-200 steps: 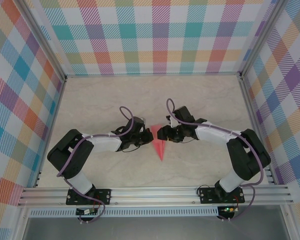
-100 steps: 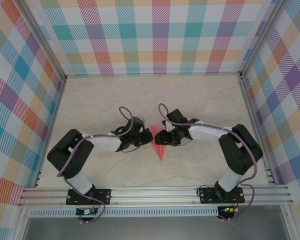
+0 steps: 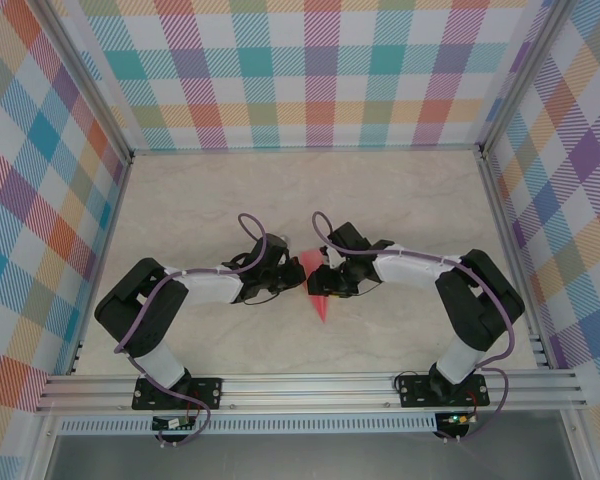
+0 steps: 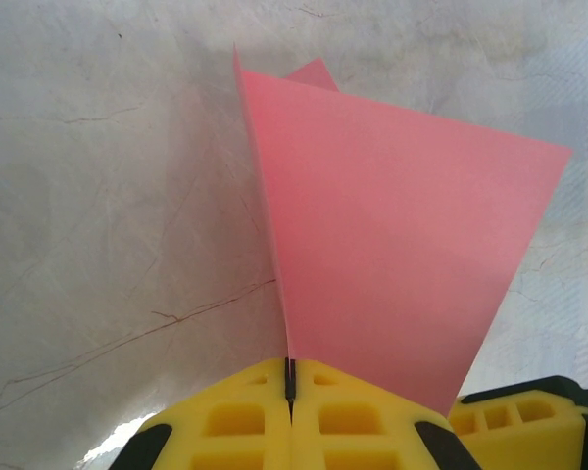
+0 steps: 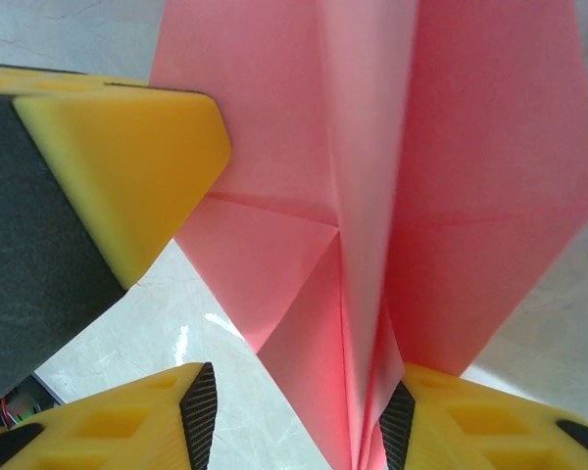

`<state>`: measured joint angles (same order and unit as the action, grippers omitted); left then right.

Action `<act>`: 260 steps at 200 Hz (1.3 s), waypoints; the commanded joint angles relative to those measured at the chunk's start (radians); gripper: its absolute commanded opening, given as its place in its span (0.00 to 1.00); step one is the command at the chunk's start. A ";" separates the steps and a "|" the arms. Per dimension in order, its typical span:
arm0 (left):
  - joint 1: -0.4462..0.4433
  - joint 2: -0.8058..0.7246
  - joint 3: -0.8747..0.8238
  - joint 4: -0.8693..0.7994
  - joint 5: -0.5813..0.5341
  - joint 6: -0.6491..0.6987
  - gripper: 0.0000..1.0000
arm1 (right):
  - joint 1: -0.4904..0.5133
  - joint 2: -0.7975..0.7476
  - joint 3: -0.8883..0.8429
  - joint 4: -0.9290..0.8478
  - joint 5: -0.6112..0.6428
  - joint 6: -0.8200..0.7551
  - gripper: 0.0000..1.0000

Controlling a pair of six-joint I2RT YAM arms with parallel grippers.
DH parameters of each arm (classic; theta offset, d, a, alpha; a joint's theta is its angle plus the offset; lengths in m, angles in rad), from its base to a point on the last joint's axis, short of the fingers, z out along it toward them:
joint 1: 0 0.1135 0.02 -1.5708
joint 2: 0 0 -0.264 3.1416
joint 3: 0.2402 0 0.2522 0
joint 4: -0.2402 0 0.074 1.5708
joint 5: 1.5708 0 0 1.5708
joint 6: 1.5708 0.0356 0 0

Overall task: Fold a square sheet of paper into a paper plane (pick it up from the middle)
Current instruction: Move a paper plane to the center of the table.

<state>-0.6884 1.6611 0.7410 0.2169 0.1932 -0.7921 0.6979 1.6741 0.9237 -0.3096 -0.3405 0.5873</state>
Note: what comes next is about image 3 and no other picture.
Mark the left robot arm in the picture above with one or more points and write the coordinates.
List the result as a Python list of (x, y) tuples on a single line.
[(140, 310)]

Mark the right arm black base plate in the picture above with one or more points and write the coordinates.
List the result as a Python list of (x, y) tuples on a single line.
[(415, 392)]

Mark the grey metal panel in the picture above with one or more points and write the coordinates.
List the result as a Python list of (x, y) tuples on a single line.
[(305, 460)]

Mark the aluminium mounting rail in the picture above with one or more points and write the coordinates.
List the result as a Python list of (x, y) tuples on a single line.
[(305, 390)]

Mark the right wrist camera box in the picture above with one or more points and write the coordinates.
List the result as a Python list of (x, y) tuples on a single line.
[(329, 256)]

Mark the aluminium corner post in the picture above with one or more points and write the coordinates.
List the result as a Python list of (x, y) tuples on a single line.
[(519, 75), (91, 80)]

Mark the aluminium side floor rail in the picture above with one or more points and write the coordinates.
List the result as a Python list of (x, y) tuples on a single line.
[(504, 225), (111, 225)]

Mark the pink cloth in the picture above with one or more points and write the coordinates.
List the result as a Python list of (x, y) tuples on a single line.
[(321, 307)]

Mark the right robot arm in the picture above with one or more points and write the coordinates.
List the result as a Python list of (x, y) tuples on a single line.
[(485, 305)]

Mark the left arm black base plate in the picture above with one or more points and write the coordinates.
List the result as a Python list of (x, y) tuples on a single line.
[(214, 387)]

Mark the aluminium back floor rail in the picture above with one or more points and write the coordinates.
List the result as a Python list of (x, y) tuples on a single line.
[(305, 149)]

